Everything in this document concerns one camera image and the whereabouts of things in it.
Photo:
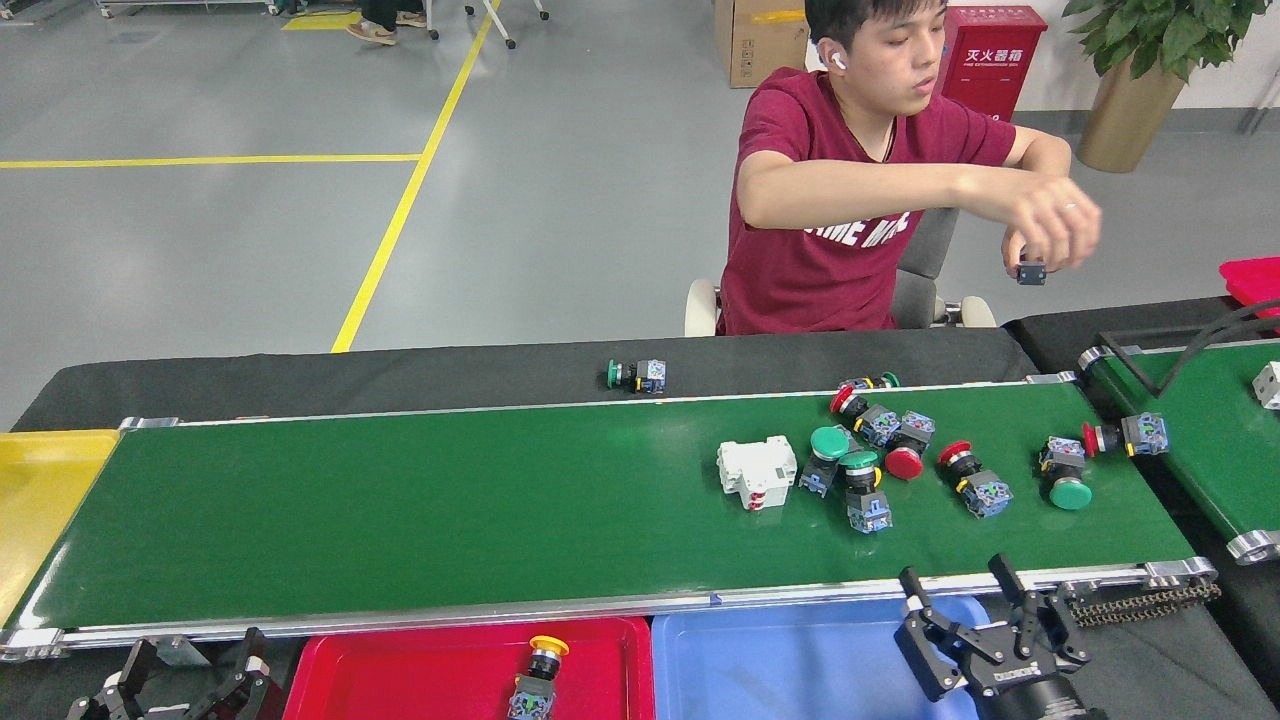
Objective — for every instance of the green button switch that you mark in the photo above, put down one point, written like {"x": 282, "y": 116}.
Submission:
{"x": 868, "y": 383}
{"x": 868, "y": 512}
{"x": 650, "y": 376}
{"x": 829, "y": 442}
{"x": 1070, "y": 493}

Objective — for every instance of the red fire extinguisher box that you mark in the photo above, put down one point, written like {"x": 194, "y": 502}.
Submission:
{"x": 995, "y": 70}

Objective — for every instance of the long green conveyor belt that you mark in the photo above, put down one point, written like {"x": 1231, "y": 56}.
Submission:
{"x": 400, "y": 520}

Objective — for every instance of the white metal cart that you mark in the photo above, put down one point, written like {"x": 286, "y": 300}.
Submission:
{"x": 180, "y": 5}

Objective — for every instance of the short green conveyor belt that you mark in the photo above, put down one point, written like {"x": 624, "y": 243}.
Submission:
{"x": 1200, "y": 440}

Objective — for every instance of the black switch block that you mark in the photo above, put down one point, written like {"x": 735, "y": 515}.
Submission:
{"x": 1032, "y": 274}

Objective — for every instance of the red plastic tray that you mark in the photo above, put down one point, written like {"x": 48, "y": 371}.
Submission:
{"x": 400, "y": 680}
{"x": 1255, "y": 280}

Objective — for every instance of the person's right forearm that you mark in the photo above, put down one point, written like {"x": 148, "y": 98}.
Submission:
{"x": 880, "y": 190}

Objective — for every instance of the white wall conduit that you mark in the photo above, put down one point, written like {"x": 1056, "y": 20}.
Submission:
{"x": 1260, "y": 117}

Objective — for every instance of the potted plant gold pot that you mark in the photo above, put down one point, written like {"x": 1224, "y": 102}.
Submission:
{"x": 1125, "y": 125}

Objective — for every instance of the yellow button switch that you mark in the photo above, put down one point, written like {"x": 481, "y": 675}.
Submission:
{"x": 545, "y": 665}

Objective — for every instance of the white wheeled stand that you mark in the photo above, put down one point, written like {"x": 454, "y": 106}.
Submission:
{"x": 497, "y": 22}

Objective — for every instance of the blue plastic tray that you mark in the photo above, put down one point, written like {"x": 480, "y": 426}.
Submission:
{"x": 780, "y": 670}

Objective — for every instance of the background person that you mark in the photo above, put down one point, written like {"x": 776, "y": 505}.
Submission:
{"x": 372, "y": 32}

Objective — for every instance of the person's left forearm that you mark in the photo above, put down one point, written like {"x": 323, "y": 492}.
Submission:
{"x": 1045, "y": 155}

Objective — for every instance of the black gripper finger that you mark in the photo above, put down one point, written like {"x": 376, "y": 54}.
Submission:
{"x": 940, "y": 655}
{"x": 115, "y": 695}
{"x": 1045, "y": 630}
{"x": 245, "y": 695}

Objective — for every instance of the brown cardboard box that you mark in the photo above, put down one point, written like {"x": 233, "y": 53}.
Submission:
{"x": 755, "y": 45}

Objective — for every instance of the black guide frame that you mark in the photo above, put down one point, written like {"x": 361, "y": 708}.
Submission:
{"x": 1130, "y": 363}

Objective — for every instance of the white circuit breaker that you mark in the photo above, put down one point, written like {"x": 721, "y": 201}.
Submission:
{"x": 1270, "y": 385}
{"x": 755, "y": 470}

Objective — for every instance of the yellow plastic tray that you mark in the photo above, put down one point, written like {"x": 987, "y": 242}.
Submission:
{"x": 45, "y": 500}

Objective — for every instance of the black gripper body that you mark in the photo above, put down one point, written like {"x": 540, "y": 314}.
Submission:
{"x": 1040, "y": 695}

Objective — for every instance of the person's right hand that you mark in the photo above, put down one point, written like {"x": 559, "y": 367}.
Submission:
{"x": 1055, "y": 225}

